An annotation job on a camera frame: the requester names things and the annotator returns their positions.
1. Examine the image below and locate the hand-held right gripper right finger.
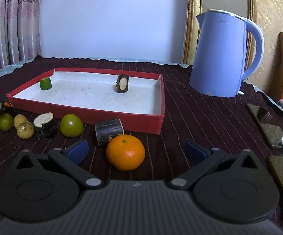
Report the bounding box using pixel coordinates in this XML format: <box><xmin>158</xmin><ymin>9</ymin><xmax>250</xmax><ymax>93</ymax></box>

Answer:
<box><xmin>168</xmin><ymin>140</ymin><xmax>263</xmax><ymax>189</ymax></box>

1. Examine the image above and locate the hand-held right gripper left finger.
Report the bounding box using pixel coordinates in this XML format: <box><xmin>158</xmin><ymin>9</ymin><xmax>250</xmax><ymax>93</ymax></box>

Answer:
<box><xmin>14</xmin><ymin>139</ymin><xmax>105</xmax><ymax>189</ymax></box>

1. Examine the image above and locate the orange mandarin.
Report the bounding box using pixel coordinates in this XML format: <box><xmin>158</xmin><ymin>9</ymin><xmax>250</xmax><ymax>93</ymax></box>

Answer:
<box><xmin>106</xmin><ymin>134</ymin><xmax>146</xmax><ymax>171</ymax></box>
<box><xmin>0</xmin><ymin>101</ymin><xmax>12</xmax><ymax>117</ymax></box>

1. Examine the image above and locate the green tomato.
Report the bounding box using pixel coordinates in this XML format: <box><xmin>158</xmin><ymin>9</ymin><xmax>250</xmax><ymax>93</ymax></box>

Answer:
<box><xmin>59</xmin><ymin>114</ymin><xmax>84</xmax><ymax>138</ymax></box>
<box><xmin>0</xmin><ymin>113</ymin><xmax>14</xmax><ymax>131</ymax></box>

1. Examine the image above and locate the yellow longan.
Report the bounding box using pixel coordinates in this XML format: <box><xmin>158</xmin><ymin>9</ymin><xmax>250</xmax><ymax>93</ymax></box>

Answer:
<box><xmin>17</xmin><ymin>122</ymin><xmax>35</xmax><ymax>139</ymax></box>
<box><xmin>14</xmin><ymin>114</ymin><xmax>28</xmax><ymax>128</ymax></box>

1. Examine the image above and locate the red shallow cardboard box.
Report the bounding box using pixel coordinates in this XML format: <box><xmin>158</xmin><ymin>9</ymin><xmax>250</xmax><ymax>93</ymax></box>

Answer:
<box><xmin>6</xmin><ymin>68</ymin><xmax>165</xmax><ymax>135</ymax></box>

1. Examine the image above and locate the dark striped tablecloth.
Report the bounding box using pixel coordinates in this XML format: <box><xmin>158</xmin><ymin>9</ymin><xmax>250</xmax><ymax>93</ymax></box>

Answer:
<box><xmin>0</xmin><ymin>55</ymin><xmax>283</xmax><ymax>235</ymax></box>

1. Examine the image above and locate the thick dark sugarcane piece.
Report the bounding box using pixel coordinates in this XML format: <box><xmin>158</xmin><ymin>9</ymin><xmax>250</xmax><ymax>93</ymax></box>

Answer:
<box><xmin>33</xmin><ymin>112</ymin><xmax>59</xmax><ymax>142</ymax></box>

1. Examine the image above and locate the green cucumber piece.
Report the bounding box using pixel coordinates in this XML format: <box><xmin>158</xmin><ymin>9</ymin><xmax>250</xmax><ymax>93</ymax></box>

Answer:
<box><xmin>39</xmin><ymin>77</ymin><xmax>52</xmax><ymax>91</ymax></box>

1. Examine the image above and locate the black smartphone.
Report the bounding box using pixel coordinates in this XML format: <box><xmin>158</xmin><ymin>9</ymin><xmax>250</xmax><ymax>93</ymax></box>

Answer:
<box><xmin>247</xmin><ymin>103</ymin><xmax>283</xmax><ymax>150</ymax></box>

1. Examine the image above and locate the pink patterned curtain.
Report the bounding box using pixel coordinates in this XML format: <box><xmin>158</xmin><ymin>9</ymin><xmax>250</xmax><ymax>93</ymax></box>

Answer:
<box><xmin>0</xmin><ymin>0</ymin><xmax>42</xmax><ymax>74</ymax></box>

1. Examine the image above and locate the blue electric kettle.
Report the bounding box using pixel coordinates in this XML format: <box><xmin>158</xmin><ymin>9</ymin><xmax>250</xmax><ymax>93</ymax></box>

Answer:
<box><xmin>189</xmin><ymin>9</ymin><xmax>265</xmax><ymax>97</ymax></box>

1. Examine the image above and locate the gold wall frame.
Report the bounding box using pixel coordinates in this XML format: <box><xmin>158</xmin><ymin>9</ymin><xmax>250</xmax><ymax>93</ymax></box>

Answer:
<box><xmin>182</xmin><ymin>0</ymin><xmax>257</xmax><ymax>65</ymax></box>

